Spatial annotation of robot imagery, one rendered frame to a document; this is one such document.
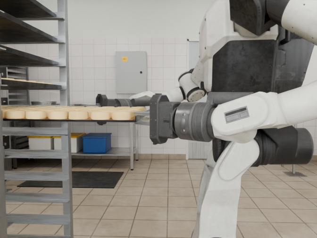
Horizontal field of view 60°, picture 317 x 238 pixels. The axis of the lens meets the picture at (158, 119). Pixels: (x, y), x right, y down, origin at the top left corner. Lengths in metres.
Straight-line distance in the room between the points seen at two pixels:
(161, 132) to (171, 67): 4.17
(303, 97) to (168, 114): 0.28
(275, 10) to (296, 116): 0.22
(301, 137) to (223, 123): 0.41
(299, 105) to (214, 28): 0.34
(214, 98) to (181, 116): 0.08
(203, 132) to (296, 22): 0.28
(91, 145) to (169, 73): 1.78
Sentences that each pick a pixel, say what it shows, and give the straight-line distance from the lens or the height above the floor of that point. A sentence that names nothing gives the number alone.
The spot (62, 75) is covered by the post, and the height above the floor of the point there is 1.18.
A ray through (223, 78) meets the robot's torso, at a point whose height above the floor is 1.15.
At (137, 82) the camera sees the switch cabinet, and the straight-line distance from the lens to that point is 4.61.
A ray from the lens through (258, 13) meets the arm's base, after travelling 0.66.
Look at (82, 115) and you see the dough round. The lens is 0.73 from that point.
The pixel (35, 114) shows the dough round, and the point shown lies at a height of 1.06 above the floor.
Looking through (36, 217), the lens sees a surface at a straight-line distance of 1.31.
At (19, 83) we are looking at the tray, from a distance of 0.88.
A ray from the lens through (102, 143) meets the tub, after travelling 4.32.
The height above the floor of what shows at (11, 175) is 0.78.
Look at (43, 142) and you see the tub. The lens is 4.63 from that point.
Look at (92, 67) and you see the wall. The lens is 4.99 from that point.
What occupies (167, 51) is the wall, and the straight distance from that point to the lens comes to 4.84.
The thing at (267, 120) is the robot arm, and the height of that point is 1.06.
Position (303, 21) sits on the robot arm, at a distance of 0.62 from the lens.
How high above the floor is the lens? 1.10
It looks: 5 degrees down
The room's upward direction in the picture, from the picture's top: straight up
